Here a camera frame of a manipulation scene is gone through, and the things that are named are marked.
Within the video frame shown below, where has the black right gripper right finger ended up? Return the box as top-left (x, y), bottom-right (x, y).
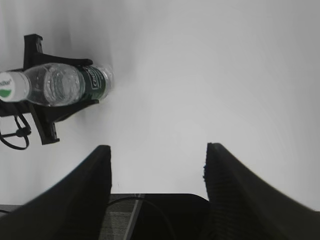
top-left (203, 143), bottom-right (320, 240)

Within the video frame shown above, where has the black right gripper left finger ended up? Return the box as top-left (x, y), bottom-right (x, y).
top-left (0, 145), bottom-right (112, 240)

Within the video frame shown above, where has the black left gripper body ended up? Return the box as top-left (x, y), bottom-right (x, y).
top-left (0, 68), bottom-right (31, 117)

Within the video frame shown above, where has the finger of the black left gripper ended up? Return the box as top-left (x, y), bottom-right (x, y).
top-left (27, 100), bottom-right (99, 145)
top-left (23, 34), bottom-right (94, 71)

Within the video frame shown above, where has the white green bottle cap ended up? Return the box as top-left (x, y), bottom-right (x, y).
top-left (0, 71), bottom-right (30, 103)

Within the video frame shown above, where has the clear Cestbon water bottle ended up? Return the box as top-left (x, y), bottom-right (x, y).
top-left (24, 63), bottom-right (114, 107)

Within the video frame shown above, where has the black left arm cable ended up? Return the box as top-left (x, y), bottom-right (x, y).
top-left (0, 113), bottom-right (32, 151)

